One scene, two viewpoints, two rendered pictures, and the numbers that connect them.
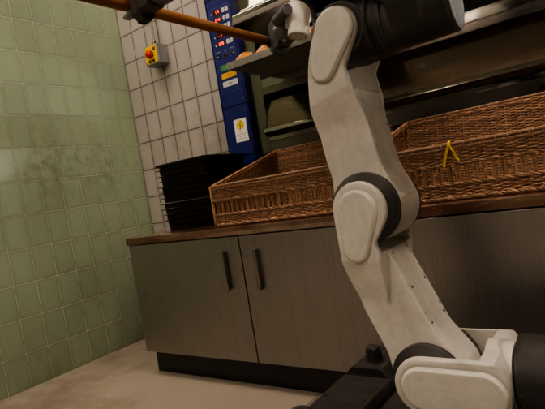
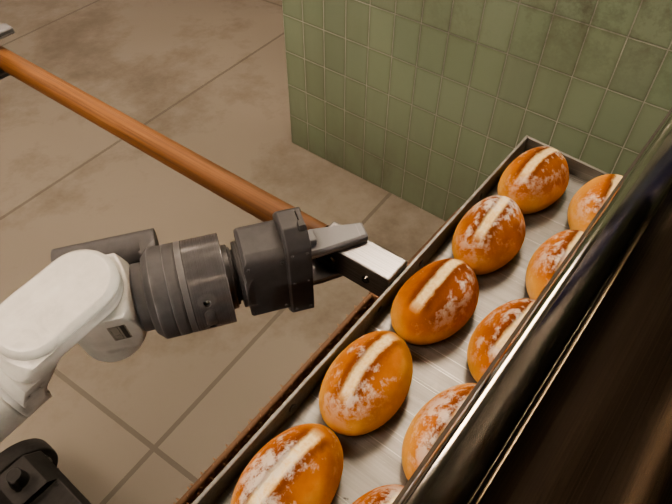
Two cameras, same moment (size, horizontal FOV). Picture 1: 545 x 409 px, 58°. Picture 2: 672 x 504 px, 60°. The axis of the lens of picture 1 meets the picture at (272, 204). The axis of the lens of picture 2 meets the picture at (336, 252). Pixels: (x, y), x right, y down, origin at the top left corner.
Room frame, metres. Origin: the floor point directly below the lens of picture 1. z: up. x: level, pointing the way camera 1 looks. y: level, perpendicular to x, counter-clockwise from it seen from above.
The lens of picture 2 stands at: (1.74, -0.48, 1.63)
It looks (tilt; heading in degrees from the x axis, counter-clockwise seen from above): 48 degrees down; 92
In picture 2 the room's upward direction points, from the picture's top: straight up
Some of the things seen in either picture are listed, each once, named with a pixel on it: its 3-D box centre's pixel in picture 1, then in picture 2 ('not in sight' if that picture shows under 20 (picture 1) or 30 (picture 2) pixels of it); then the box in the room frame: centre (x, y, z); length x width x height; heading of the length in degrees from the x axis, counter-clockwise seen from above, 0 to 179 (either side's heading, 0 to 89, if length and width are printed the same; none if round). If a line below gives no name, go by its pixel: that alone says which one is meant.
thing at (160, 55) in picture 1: (156, 55); not in sight; (2.55, 0.47, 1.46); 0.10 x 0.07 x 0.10; 54
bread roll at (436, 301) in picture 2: not in sight; (437, 295); (1.82, -0.16, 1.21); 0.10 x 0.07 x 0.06; 50
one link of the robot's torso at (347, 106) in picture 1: (363, 127); not in sight; (1.01, -0.21, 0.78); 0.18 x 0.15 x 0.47; 144
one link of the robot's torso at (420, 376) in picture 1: (461, 371); not in sight; (0.94, -0.31, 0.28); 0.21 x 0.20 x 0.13; 54
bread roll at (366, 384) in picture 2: not in sight; (368, 375); (1.76, -0.24, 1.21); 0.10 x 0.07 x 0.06; 56
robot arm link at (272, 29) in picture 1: (282, 32); (245, 271); (1.64, -0.13, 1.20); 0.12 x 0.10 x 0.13; 19
